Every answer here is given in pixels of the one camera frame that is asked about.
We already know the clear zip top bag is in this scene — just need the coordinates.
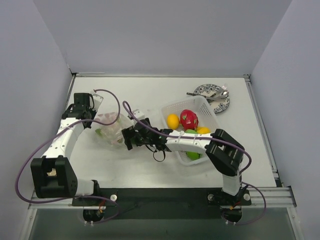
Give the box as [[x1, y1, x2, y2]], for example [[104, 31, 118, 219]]
[[95, 112, 132, 148]]

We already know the yellow fake lemon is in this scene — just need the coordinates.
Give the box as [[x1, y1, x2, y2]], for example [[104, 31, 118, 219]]
[[166, 114, 180, 130]]

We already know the green fake fruit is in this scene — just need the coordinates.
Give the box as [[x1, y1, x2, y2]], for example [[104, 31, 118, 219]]
[[185, 129, 202, 161]]

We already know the white plastic basket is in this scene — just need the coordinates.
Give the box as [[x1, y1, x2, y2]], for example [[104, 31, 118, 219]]
[[159, 96, 221, 167]]

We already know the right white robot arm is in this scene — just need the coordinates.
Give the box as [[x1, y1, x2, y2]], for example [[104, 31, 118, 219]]
[[121, 118, 245, 204]]

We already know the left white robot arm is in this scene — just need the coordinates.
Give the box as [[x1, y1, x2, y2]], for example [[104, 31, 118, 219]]
[[30, 93, 103, 206]]

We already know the red fake dragon fruit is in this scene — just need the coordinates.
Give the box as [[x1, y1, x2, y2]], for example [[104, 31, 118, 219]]
[[180, 109, 199, 130]]

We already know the blue patterned plate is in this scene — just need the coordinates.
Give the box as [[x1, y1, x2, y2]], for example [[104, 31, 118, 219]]
[[193, 83, 230, 114]]

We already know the metal fork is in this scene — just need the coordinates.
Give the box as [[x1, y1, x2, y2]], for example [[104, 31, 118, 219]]
[[214, 85, 227, 94]]

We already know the metal spoon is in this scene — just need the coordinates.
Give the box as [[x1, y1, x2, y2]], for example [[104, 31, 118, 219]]
[[205, 91, 229, 101]]

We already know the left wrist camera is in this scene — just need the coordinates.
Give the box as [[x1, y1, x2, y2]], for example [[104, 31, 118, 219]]
[[90, 91, 104, 112]]

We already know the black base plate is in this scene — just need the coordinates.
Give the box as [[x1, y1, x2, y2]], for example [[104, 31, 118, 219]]
[[72, 187, 252, 221]]

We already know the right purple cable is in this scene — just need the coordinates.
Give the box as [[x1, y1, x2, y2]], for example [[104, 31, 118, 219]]
[[122, 100, 267, 227]]

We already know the aluminium frame rail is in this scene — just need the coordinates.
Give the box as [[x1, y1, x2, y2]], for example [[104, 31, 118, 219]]
[[30, 183, 297, 208]]

